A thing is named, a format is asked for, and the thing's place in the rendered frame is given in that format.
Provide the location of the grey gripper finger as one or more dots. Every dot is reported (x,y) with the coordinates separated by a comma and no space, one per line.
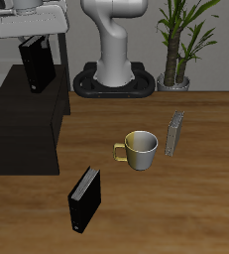
(46,41)

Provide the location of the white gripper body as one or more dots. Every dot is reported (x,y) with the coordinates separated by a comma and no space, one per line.
(30,24)

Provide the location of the black book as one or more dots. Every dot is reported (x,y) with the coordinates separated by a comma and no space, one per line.
(38,66)
(86,201)

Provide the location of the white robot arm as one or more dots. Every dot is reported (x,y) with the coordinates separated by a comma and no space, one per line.
(114,49)

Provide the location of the grey book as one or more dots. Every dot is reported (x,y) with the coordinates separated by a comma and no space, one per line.
(173,134)

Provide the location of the dark brown desk caddy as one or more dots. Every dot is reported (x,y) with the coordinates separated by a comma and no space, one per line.
(23,125)

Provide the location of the green pot plant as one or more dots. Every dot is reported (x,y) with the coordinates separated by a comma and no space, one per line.
(172,59)

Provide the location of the yellow and white mug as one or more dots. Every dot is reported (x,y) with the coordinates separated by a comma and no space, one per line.
(140,150)

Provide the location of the flat black base plate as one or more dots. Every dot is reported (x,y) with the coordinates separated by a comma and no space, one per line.
(83,87)

